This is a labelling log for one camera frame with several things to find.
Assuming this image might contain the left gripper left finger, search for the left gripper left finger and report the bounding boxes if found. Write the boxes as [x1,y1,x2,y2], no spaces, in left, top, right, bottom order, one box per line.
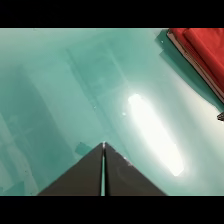
[37,142,104,197]

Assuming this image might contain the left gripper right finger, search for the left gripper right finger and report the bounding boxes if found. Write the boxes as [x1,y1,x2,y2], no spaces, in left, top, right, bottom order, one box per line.
[104,142,168,197]

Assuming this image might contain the white garment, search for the white garment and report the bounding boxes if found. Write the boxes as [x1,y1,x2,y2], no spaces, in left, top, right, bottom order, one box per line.
[166,31,224,105]

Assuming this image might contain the red garment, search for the red garment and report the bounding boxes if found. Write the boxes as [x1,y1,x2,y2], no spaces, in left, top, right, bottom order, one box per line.
[169,27,224,95]

